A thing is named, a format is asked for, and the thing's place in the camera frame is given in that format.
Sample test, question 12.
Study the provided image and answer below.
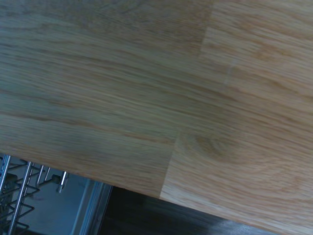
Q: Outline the wire dishwasher rack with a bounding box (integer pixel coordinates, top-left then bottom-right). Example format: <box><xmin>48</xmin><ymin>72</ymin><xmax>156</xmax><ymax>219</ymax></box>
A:
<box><xmin>0</xmin><ymin>154</ymin><xmax>71</xmax><ymax>235</ymax></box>

